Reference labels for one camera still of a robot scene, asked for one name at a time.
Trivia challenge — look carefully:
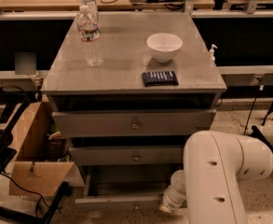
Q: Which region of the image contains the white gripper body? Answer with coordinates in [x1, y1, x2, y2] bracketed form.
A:
[162, 170, 186, 211]

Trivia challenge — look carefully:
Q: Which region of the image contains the grey bottom drawer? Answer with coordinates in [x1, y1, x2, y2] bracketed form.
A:
[75, 163, 182, 211]

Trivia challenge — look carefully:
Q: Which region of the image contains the grey drawer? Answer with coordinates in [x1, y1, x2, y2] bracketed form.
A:
[52, 109, 216, 137]
[75, 163, 182, 211]
[69, 146, 183, 166]

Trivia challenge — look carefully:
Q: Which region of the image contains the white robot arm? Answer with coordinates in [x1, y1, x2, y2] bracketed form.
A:
[159, 131, 273, 224]

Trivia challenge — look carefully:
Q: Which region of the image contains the grey middle drawer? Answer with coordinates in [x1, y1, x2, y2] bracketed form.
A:
[69, 146, 183, 166]

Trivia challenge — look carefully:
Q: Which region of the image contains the grey top drawer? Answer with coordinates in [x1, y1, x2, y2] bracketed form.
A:
[52, 109, 216, 137]

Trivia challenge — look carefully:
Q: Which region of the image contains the grey drawer cabinet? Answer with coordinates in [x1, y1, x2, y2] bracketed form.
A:
[40, 11, 227, 210]

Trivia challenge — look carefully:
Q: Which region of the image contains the brown cardboard box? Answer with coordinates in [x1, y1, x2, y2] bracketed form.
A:
[10, 102, 84, 197]

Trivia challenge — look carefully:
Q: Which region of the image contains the small white pump bottle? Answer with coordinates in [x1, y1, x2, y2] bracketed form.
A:
[209, 44, 218, 63]

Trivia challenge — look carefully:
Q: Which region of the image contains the white bowl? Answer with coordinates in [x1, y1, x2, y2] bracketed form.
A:
[146, 33, 183, 63]

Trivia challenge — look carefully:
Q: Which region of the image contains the clear front water bottle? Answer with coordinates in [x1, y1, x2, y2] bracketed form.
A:
[76, 5, 102, 67]

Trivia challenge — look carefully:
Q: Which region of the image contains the black floor cable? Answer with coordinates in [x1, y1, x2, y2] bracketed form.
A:
[243, 77, 265, 136]

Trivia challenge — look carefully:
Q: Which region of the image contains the black stand frame left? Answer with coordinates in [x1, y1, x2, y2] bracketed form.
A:
[0, 85, 71, 224]

